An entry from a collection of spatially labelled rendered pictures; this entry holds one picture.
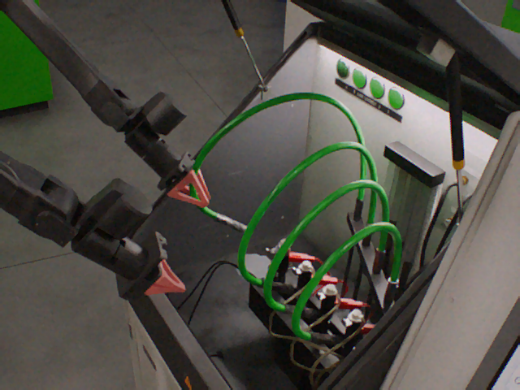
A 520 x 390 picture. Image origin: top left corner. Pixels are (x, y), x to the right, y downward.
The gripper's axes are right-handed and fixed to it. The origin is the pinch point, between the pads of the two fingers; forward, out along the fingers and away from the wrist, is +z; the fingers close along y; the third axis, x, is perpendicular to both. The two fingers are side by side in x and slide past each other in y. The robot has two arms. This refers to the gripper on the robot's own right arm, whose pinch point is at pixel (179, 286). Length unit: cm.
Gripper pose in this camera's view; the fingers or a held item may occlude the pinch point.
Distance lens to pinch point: 94.9
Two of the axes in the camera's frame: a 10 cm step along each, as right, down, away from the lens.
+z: 6.6, 4.8, 5.8
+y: 6.9, -6.9, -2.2
